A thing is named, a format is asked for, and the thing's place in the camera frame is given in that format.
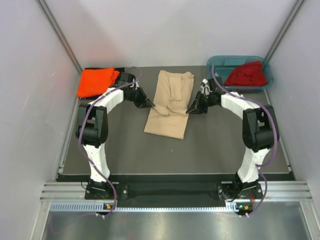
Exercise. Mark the beige t shirt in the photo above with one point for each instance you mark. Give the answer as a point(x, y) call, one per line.
point(169, 116)

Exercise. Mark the teal plastic basket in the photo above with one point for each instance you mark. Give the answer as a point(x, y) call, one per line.
point(223, 65)

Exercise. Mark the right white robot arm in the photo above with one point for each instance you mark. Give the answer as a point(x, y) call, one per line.
point(259, 129)

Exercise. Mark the orange folded t shirt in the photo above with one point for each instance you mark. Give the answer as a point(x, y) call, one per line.
point(97, 82)

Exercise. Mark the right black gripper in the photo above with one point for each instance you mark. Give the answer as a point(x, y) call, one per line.
point(195, 108)

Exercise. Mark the grey slotted cable duct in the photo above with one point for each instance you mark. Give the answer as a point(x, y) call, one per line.
point(104, 207)

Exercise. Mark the red t shirt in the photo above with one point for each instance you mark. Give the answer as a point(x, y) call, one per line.
point(247, 75)

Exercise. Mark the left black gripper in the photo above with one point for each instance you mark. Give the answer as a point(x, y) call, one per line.
point(144, 102)

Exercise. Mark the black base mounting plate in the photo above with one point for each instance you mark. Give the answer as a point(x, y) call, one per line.
point(222, 181)

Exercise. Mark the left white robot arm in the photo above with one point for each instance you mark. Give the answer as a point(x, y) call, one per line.
point(92, 126)

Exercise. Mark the black folded t shirt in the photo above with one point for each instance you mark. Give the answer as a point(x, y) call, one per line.
point(117, 68)

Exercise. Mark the aluminium frame rail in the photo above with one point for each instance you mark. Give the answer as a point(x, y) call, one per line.
point(275, 191)

